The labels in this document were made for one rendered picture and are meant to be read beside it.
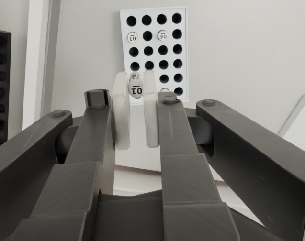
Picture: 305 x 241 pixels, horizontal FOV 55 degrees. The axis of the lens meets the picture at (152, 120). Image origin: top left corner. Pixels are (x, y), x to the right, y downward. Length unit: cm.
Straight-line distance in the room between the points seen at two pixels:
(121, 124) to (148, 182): 35
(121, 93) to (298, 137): 39
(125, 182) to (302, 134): 29
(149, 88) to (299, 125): 37
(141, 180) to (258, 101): 23
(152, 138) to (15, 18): 25
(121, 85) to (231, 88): 30
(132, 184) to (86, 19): 26
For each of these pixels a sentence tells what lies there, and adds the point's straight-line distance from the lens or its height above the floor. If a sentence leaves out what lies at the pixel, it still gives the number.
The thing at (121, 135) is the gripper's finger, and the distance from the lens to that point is 15.
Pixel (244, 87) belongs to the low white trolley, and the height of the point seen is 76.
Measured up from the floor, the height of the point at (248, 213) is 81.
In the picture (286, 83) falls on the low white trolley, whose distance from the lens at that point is 49.
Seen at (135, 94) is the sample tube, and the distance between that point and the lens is 21.
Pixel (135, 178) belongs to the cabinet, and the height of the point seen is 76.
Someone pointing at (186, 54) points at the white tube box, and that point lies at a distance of 39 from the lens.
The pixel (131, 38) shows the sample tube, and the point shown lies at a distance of 37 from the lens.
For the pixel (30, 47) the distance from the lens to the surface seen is 30.
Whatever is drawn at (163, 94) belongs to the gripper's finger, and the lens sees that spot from 17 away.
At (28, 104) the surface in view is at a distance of 32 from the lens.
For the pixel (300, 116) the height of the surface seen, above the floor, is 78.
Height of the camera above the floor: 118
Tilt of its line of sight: 69 degrees down
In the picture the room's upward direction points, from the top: 171 degrees clockwise
